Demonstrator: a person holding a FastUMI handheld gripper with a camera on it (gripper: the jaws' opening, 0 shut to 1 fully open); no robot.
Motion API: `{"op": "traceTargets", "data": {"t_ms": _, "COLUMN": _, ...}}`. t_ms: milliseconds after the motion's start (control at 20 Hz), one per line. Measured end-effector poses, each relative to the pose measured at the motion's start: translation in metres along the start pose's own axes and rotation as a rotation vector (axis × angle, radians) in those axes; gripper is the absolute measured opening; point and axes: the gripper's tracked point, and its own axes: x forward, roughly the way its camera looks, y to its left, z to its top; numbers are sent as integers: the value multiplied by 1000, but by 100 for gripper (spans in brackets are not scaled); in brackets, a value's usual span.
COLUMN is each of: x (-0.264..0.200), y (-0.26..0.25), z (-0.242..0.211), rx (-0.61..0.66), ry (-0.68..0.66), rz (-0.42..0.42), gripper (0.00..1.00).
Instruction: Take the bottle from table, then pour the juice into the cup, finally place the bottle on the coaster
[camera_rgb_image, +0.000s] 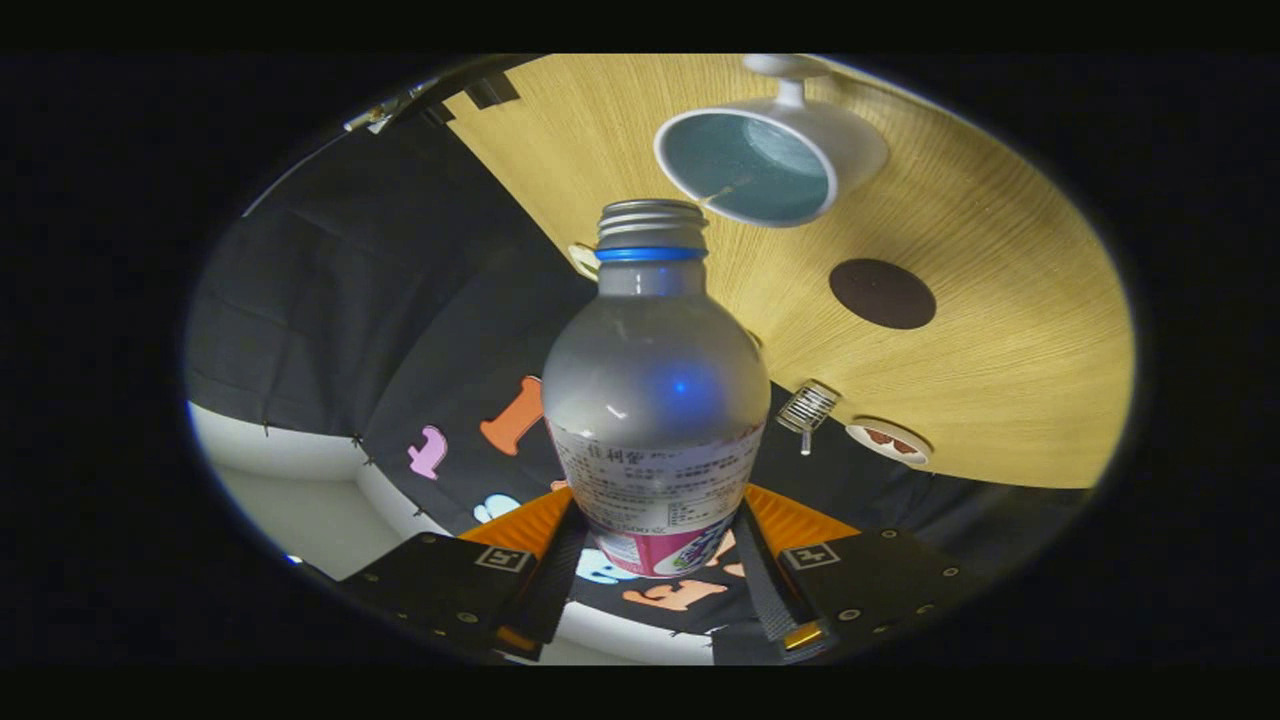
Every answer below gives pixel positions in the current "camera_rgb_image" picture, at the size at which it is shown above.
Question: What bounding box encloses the black backdrop cloth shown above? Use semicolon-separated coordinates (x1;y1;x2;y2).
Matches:
185;60;1091;666

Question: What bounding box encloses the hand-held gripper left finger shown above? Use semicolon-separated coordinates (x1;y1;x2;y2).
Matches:
335;487;591;663

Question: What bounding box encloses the white cup blue inside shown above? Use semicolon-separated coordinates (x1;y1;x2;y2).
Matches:
653;53;891;229

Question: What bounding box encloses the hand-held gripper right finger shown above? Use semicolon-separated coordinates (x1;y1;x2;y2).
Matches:
735;486;991;661

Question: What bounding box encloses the white plate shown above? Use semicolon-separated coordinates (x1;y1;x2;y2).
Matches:
845;418;933;467

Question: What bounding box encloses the wooden table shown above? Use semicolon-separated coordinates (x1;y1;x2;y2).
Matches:
443;53;1136;490

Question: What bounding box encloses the dark brown round coaster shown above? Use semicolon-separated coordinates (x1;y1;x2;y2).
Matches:
829;258;938;331

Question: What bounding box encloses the silver juice bottle red label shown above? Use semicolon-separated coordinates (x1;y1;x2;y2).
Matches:
541;198;772;579

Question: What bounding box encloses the black flat block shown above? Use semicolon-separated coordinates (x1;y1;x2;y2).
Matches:
462;73;521;111

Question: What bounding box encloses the wire mesh holder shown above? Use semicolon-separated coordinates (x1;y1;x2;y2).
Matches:
776;379;841;435

